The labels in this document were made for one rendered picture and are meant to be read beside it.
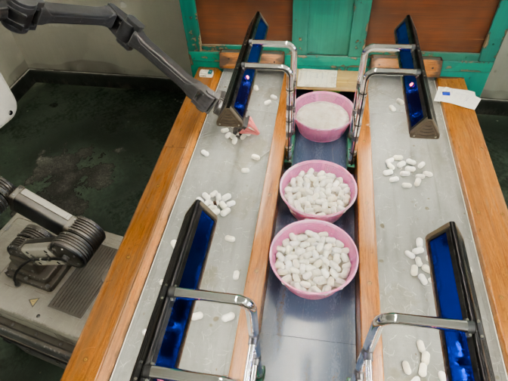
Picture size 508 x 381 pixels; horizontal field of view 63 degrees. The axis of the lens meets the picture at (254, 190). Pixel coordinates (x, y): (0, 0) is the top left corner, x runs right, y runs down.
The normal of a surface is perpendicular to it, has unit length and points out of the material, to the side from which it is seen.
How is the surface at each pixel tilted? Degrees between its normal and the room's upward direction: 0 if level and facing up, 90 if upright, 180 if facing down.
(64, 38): 90
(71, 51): 90
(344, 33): 90
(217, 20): 90
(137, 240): 0
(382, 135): 0
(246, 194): 0
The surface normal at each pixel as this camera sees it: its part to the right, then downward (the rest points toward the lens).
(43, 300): -0.04, -0.67
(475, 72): -0.15, 0.72
